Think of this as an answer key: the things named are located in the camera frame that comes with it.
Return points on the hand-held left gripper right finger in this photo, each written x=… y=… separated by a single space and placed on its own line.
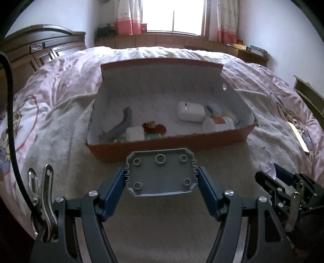
x=208 y=192

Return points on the white fluffy towel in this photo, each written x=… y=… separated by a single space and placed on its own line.
x=63 y=141

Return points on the orange cardboard box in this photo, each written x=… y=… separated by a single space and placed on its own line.
x=151 y=86

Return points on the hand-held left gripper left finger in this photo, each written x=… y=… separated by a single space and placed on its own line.
x=114 y=192

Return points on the pink printed quilt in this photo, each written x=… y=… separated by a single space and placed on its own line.
x=63 y=73

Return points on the grey studded plastic plate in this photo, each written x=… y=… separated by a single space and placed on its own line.
x=162 y=174

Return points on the metal spring clip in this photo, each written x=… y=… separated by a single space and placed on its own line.
x=295 y=204
x=46 y=199

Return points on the dark wooden headboard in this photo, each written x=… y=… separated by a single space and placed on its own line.
x=35 y=48

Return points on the grey curved plastic piece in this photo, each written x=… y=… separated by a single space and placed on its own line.
x=121 y=124

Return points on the small red box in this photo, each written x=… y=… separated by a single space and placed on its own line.
x=144 y=27

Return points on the olive wooden frame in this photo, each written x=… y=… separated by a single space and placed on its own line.
x=308 y=92

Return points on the wooden strip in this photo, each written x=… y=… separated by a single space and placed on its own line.
x=300 y=137

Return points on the white rounded case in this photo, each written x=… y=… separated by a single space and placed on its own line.
x=189 y=111

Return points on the green printed tube packet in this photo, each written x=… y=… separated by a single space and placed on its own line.
x=153 y=136

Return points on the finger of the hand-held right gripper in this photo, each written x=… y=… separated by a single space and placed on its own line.
x=268 y=184
x=284 y=174

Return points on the pink and white curtain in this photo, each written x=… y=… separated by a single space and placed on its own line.
x=125 y=17
x=227 y=20

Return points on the window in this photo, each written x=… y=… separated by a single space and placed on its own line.
x=174 y=15

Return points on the white jar with orange label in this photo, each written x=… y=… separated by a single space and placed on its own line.
x=220 y=124

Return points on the yellow book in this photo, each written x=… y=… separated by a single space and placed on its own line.
x=239 y=46

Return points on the red and gold ornament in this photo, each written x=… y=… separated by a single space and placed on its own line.
x=154 y=127

